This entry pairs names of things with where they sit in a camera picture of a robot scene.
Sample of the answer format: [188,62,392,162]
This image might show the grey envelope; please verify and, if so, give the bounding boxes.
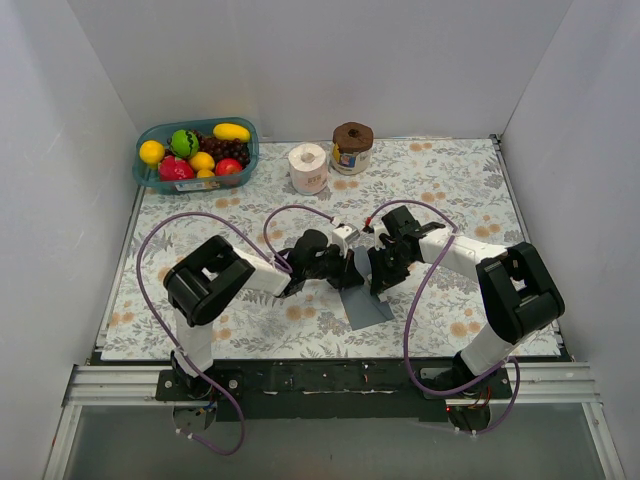
[340,246,394,331]

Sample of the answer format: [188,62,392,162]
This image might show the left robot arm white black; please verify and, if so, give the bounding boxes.
[163,224,364,400]

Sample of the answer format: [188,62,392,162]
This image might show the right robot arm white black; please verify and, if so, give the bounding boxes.
[364,200,565,398]

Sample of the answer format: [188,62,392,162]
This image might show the floral table mat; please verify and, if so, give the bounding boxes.
[102,138,561,361]

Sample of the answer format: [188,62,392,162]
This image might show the white toilet paper roll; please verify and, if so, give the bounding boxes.
[288,143,328,195]

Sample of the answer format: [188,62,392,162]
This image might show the brown toilet paper roll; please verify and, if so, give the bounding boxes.
[331,122,374,175]

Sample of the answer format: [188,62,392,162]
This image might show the red apple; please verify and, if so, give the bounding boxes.
[215,158,243,176]

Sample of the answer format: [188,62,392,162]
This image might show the small yellow fruit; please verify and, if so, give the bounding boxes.
[196,169,215,179]

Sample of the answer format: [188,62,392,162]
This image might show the dark purple grapes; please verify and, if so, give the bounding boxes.
[192,130,251,168]

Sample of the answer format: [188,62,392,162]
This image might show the yellow lemon centre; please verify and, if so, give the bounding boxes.
[188,151,215,172]

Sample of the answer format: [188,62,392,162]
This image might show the yellow lemon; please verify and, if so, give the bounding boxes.
[138,140,166,169]
[188,151,215,172]

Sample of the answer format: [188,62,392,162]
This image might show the yellow mango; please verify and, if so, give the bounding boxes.
[212,122,251,143]

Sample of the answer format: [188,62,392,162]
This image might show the pink dragon fruit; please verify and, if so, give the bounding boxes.
[157,155,195,182]

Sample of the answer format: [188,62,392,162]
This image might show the teal plastic fruit basket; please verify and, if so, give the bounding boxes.
[133,117,259,194]

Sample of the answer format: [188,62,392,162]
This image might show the green watermelon ball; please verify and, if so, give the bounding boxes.
[169,129,200,159]

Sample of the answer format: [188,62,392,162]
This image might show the yellow lemon left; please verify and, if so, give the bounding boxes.
[138,140,166,169]

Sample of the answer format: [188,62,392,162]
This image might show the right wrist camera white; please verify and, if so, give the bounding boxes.
[362,223,392,250]

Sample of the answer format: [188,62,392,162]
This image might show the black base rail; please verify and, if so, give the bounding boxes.
[155,359,512,422]

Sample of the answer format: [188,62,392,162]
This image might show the aluminium frame rail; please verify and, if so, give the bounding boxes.
[44,362,625,479]

